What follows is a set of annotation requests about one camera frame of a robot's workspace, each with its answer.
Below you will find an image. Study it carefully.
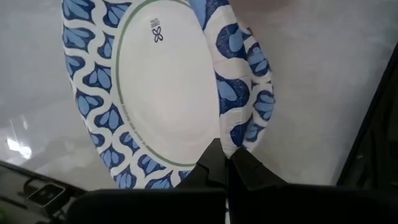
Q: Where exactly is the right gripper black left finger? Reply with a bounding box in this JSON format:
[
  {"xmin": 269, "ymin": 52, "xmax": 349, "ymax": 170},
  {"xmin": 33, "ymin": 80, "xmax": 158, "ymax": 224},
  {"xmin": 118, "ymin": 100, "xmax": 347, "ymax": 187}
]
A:
[{"xmin": 67, "ymin": 138, "xmax": 229, "ymax": 224}]

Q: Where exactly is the blue patterned paper bowl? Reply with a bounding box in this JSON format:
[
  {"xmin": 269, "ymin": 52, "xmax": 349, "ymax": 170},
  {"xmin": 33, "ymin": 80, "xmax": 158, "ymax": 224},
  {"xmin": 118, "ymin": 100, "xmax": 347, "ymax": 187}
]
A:
[
  {"xmin": 188, "ymin": 0, "xmax": 277, "ymax": 159},
  {"xmin": 61, "ymin": 0, "xmax": 229, "ymax": 190}
]

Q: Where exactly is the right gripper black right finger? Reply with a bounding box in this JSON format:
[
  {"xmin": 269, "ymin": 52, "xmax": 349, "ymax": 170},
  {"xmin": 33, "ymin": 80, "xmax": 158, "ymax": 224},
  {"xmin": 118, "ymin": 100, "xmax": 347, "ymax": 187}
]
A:
[{"xmin": 229, "ymin": 146, "xmax": 398, "ymax": 224}]

